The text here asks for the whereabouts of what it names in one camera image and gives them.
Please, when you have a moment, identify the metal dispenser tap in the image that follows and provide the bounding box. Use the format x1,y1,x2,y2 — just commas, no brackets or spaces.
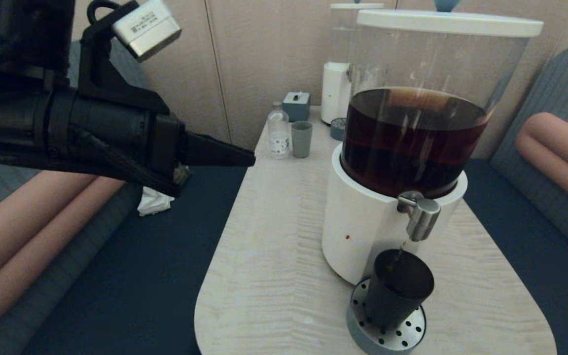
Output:
396,191,441,242

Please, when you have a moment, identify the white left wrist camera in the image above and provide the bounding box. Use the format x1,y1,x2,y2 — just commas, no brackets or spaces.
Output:
111,0,182,63

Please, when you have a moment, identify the black plastic cup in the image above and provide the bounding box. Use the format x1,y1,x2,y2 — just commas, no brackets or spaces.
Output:
364,248,435,332

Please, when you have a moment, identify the clear plastic bottle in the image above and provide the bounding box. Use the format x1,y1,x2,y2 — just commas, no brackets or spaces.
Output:
268,102,291,159

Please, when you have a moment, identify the small grey drip tray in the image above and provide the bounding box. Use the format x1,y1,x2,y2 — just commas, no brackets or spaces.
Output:
330,118,348,142

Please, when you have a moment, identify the crumpled white tissue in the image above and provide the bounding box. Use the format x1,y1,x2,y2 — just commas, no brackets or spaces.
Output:
138,186,175,217

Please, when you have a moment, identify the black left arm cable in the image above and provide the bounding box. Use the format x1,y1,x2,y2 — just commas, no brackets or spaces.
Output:
67,126,182,198

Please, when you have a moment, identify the large tea drink dispenser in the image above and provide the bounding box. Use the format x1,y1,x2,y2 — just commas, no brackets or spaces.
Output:
321,9,544,286

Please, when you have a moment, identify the grey-green cup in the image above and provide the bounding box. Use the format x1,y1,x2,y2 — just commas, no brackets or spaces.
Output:
291,121,313,159

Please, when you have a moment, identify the small grey box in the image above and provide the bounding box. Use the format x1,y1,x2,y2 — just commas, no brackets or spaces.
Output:
283,92,311,122

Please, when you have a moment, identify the far empty drink dispenser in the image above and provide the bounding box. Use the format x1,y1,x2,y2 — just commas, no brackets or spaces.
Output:
320,3,385,126

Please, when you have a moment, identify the pink bolster cushion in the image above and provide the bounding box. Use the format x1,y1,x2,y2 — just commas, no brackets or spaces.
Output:
516,112,568,220
0,170,128,332

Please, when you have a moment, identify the round grey perforated drip tray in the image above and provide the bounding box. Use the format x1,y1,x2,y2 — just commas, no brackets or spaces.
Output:
347,276,426,355

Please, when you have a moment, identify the black left wrist camera cable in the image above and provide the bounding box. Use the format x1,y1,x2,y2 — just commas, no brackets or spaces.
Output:
87,0,139,25

